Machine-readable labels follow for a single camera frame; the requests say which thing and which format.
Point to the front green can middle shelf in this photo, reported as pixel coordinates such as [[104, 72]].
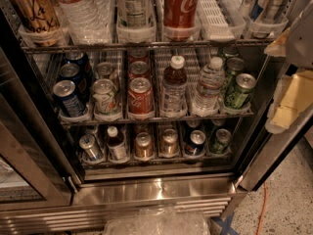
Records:
[[238, 93]]

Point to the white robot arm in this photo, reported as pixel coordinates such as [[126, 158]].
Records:
[[299, 46]]

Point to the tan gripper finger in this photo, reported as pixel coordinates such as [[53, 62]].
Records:
[[293, 95], [278, 47]]

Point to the blue can bottom shelf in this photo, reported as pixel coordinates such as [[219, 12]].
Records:
[[195, 143]]

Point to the clear plastic bin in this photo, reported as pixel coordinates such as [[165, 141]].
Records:
[[160, 222]]

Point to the clear water bottle middle shelf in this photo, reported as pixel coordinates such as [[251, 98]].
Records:
[[209, 85]]

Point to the small tea bottle bottom shelf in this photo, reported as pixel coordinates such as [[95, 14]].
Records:
[[116, 143]]

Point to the brown tea bottle middle shelf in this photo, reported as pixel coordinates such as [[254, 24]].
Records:
[[174, 83]]

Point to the top wire shelf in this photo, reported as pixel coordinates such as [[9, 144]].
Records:
[[147, 46]]

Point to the rear green can middle shelf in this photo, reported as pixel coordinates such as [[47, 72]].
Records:
[[228, 52]]

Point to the front blue Pepsi can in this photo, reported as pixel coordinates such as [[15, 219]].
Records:
[[65, 93]]

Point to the wire shelf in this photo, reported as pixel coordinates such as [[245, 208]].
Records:
[[92, 119], [147, 46]]

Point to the rear blue Pepsi can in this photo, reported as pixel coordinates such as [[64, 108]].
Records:
[[82, 60]]

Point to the rear white green can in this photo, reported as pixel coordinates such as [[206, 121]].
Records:
[[109, 71]]

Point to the blue pepsi can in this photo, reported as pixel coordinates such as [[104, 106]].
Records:
[[82, 60], [65, 93], [71, 71]]

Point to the front red Coke can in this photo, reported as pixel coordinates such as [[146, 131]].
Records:
[[140, 96]]

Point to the white green can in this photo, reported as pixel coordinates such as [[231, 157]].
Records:
[[109, 71], [105, 96]]

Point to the silver can bottom shelf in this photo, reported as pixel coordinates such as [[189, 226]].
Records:
[[89, 144]]

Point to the clear water bottle top shelf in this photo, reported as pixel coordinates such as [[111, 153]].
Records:
[[89, 20]]

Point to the green can shelf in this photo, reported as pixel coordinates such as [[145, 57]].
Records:
[[234, 66], [238, 93], [220, 141], [228, 52]]

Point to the La Croix orange can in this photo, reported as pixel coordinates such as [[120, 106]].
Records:
[[40, 18]]

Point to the red Coca-Cola bottle top shelf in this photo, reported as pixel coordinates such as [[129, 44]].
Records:
[[179, 18]]

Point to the empty white shelf tray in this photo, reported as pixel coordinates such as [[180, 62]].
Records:
[[220, 20]]

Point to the right fridge door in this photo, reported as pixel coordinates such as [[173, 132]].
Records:
[[276, 148]]

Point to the rear red Coke can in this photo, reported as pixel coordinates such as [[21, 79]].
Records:
[[138, 55]]

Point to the red coke can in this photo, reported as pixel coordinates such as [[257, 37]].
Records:
[[140, 96], [138, 55], [139, 69]]

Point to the left glass fridge door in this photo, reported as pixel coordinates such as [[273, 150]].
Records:
[[33, 183]]

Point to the green can bottom shelf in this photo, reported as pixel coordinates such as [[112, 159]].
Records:
[[220, 141]]

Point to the front white green can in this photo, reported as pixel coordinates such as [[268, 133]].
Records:
[[105, 96]]

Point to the middle blue Pepsi can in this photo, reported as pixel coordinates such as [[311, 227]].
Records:
[[71, 71]]

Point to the middle red Coke can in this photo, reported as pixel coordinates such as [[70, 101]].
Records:
[[139, 69]]

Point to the middle wire shelf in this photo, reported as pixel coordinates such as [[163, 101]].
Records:
[[92, 119]]

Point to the orange can shelf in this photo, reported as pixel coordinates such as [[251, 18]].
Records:
[[143, 145], [169, 143]]

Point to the clear water bottle shelf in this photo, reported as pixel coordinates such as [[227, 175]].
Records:
[[89, 20], [209, 85]]

